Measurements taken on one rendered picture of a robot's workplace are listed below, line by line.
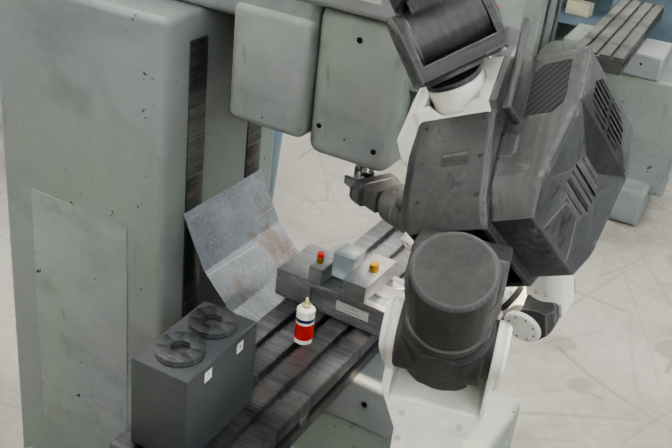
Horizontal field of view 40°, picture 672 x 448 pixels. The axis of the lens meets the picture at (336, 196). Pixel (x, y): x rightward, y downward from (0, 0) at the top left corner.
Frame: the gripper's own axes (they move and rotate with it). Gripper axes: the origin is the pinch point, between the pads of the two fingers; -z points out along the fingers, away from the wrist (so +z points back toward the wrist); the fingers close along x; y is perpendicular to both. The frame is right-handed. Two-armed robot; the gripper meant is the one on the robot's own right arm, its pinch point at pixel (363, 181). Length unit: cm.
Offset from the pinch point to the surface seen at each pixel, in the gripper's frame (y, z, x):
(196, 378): 13, 30, 56
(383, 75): -28.6, 10.1, 6.5
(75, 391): 74, -50, 48
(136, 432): 28, 21, 63
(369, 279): 19.5, 9.0, 2.5
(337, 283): 23.4, 2.2, 5.9
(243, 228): 23.6, -29.9, 11.7
